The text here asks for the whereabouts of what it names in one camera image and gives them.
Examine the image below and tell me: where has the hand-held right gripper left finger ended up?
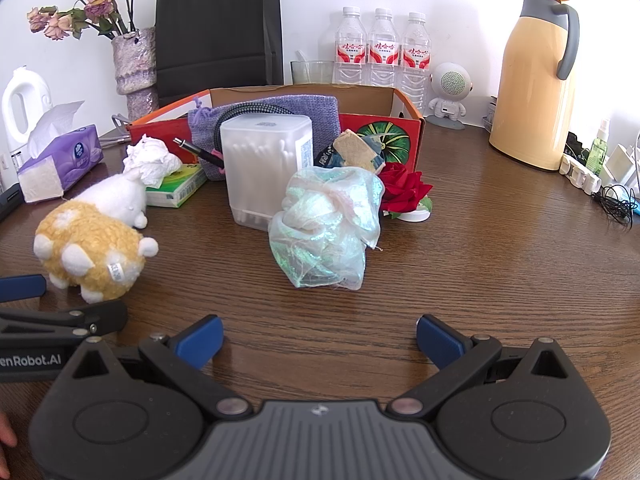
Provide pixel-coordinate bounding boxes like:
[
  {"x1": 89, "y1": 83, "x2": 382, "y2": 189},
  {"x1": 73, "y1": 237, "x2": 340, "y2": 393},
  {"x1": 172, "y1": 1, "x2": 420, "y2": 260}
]
[{"x1": 59, "y1": 314, "x2": 253, "y2": 420}]

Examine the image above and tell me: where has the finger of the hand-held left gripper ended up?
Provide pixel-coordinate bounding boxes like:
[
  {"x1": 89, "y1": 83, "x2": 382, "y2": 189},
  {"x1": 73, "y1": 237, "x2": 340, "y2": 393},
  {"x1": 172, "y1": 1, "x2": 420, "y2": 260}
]
[
  {"x1": 0, "y1": 300, "x2": 128, "y2": 348},
  {"x1": 0, "y1": 274, "x2": 47, "y2": 304}
]

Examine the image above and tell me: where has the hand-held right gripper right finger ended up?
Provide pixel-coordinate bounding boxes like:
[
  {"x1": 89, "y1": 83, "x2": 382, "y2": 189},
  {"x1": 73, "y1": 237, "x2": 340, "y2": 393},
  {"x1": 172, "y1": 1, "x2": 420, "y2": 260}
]
[{"x1": 387, "y1": 314, "x2": 581, "y2": 420}]

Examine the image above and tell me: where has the yellow and white plush toy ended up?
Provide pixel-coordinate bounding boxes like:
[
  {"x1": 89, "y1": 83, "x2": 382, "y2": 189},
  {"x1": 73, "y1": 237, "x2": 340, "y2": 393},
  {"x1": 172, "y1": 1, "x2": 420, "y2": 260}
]
[{"x1": 32, "y1": 172, "x2": 160, "y2": 304}]

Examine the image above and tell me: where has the small green box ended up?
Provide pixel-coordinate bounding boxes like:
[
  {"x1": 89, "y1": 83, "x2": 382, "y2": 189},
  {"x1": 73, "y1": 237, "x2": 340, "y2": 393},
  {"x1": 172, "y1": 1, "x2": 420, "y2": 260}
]
[{"x1": 145, "y1": 162, "x2": 208, "y2": 209}]

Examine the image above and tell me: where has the red artificial rose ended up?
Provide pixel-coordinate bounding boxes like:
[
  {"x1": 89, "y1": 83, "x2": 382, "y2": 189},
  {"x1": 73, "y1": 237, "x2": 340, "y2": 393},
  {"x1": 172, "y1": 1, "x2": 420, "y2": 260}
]
[{"x1": 380, "y1": 162, "x2": 435, "y2": 220}]

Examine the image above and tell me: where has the pale green packet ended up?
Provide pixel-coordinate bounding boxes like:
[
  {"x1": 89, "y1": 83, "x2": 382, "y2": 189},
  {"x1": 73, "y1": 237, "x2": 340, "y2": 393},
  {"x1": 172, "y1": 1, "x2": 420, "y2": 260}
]
[{"x1": 267, "y1": 166, "x2": 385, "y2": 292}]

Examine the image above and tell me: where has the white tissue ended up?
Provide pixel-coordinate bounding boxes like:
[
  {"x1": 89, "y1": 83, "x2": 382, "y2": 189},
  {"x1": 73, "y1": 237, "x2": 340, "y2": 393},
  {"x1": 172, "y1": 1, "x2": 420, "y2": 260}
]
[{"x1": 123, "y1": 134, "x2": 183, "y2": 188}]

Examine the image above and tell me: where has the translucent cotton swab box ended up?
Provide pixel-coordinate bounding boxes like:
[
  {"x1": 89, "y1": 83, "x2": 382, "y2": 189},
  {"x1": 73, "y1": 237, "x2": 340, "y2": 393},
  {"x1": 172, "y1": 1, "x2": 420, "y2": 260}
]
[{"x1": 220, "y1": 114, "x2": 315, "y2": 232}]

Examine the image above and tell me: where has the black pen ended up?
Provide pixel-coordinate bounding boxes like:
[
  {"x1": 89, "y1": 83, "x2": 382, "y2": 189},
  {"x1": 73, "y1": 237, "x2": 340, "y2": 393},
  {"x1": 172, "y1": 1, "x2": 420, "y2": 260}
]
[{"x1": 172, "y1": 136, "x2": 226, "y2": 170}]

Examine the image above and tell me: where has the beige biscuit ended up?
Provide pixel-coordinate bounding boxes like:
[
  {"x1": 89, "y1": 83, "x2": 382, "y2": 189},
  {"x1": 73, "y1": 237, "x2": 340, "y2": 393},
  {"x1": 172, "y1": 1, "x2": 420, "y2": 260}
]
[{"x1": 334, "y1": 129, "x2": 387, "y2": 173}]

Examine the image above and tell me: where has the red cardboard box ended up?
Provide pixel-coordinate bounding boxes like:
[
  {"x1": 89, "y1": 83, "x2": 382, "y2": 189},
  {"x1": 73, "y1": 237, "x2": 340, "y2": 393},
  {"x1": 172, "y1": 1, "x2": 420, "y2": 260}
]
[{"x1": 127, "y1": 87, "x2": 426, "y2": 176}]

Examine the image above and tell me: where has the dark blue snack packet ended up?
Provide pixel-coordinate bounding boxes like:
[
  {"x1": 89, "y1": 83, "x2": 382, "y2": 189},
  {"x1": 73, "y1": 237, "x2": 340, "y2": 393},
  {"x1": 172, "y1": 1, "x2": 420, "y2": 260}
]
[{"x1": 314, "y1": 142, "x2": 348, "y2": 168}]

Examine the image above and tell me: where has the purple drawstring pouch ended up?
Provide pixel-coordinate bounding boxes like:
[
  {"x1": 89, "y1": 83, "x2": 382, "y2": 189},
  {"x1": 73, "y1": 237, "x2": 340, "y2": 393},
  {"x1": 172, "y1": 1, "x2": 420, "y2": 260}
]
[{"x1": 187, "y1": 94, "x2": 342, "y2": 181}]

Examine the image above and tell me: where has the person's left hand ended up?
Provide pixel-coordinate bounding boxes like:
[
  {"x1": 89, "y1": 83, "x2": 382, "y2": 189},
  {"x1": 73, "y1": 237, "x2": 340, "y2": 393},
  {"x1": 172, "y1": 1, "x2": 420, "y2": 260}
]
[{"x1": 0, "y1": 411, "x2": 19, "y2": 450}]

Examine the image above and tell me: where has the dark case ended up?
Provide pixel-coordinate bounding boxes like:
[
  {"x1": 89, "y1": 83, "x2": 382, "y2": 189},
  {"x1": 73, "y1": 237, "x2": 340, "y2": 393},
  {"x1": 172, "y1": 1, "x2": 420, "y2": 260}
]
[{"x1": 0, "y1": 182, "x2": 24, "y2": 222}]

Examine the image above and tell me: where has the purple tissue box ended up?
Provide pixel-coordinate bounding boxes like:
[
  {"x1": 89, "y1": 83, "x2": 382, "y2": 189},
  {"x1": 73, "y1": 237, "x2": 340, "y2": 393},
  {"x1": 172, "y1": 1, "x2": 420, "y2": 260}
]
[{"x1": 16, "y1": 101, "x2": 105, "y2": 204}]

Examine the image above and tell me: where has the white detergent bottle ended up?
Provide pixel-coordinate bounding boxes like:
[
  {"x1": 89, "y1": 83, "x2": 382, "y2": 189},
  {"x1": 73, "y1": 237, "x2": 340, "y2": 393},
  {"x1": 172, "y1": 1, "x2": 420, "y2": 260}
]
[{"x1": 1, "y1": 66, "x2": 55, "y2": 162}]

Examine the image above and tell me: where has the white power strip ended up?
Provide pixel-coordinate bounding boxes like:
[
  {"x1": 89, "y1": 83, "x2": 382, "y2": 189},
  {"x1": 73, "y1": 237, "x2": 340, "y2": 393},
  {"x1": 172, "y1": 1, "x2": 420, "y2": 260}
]
[{"x1": 559, "y1": 152, "x2": 603, "y2": 195}]

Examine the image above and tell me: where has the green spray bottle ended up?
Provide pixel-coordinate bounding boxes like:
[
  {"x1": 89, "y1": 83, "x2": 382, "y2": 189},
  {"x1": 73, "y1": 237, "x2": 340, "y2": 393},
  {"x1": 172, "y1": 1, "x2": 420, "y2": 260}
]
[{"x1": 587, "y1": 119, "x2": 612, "y2": 176}]

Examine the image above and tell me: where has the white charger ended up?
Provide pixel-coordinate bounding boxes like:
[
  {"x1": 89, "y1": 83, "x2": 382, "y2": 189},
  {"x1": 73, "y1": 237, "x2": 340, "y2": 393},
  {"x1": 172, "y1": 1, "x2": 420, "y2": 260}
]
[{"x1": 602, "y1": 144, "x2": 638, "y2": 186}]

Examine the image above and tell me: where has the white robot speaker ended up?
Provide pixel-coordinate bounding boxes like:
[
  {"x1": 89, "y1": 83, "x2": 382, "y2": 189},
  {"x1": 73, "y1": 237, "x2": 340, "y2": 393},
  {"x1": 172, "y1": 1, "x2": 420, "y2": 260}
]
[{"x1": 425, "y1": 62, "x2": 473, "y2": 131}]

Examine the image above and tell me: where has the purple textured vase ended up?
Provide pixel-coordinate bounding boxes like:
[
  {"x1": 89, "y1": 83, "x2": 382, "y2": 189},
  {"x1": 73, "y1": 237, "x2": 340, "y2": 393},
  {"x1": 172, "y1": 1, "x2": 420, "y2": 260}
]
[{"x1": 111, "y1": 27, "x2": 160, "y2": 122}]

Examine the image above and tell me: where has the yellow thermos jug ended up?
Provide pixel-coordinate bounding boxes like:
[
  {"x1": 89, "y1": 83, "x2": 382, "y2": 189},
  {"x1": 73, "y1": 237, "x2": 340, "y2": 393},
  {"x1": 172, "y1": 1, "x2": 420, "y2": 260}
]
[{"x1": 488, "y1": 0, "x2": 581, "y2": 172}]

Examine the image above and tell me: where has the clear water bottle red label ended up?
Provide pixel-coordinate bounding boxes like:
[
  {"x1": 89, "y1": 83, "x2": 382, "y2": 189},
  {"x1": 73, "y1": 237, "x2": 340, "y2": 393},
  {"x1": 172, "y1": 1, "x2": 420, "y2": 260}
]
[
  {"x1": 334, "y1": 6, "x2": 368, "y2": 86},
  {"x1": 367, "y1": 8, "x2": 402, "y2": 88},
  {"x1": 401, "y1": 11, "x2": 432, "y2": 107}
]

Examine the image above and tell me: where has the clear glass cup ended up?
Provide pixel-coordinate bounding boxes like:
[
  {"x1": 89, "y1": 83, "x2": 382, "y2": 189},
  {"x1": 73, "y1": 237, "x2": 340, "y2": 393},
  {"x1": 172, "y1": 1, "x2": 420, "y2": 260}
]
[{"x1": 290, "y1": 60, "x2": 335, "y2": 86}]

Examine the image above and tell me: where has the black paper bag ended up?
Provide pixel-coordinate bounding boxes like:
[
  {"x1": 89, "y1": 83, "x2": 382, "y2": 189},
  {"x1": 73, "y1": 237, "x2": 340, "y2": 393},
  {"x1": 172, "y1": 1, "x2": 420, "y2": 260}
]
[{"x1": 155, "y1": 0, "x2": 285, "y2": 108}]

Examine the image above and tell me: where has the black tangled cable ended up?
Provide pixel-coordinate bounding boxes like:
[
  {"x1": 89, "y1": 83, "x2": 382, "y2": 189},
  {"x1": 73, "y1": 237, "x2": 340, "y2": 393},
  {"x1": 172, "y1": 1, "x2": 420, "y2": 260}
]
[{"x1": 592, "y1": 185, "x2": 640, "y2": 224}]

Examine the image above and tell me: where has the black braided cable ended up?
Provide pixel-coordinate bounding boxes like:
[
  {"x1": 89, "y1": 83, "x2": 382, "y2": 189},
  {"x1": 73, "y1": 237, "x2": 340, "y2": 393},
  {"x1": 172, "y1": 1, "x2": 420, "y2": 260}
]
[{"x1": 212, "y1": 101, "x2": 301, "y2": 122}]

